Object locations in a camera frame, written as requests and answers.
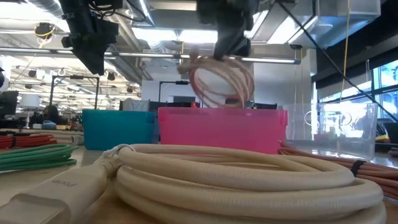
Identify long ceiling light bar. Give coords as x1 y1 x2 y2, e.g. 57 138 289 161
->
0 46 302 65

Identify red cable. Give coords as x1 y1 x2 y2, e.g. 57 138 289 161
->
0 133 58 149

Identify thick cream cable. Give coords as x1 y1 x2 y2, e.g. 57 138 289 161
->
0 143 388 224

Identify white lamp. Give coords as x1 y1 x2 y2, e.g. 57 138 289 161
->
19 93 41 129

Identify salmon pink cable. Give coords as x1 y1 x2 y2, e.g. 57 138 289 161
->
277 141 398 202

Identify black hanging cable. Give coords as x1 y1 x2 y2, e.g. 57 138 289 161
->
275 0 398 123

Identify teal plastic bin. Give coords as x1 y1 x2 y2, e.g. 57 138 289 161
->
81 108 160 152

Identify black cable tie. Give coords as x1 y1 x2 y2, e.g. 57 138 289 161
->
351 160 367 177

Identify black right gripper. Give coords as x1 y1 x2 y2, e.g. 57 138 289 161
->
195 0 261 61

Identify yellow black ceiling cable reel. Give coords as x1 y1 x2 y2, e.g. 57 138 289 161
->
33 22 57 40

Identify pale pink cable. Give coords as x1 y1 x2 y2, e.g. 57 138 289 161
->
177 51 256 109

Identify clear plastic bin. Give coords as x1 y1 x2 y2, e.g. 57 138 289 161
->
284 102 379 161

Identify green cable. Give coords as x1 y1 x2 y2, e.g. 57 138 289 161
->
0 144 80 172

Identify black metal frame stand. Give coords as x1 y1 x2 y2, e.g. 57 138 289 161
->
49 75 100 110
158 80 205 104

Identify yellow hanging cord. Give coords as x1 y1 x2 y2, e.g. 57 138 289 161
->
340 0 351 97

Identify dark monitor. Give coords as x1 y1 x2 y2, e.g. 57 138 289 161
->
0 90 19 116

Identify person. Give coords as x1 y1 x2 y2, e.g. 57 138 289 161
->
42 105 60 126

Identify pink plastic bin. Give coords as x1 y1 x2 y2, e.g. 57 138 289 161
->
157 107 289 156

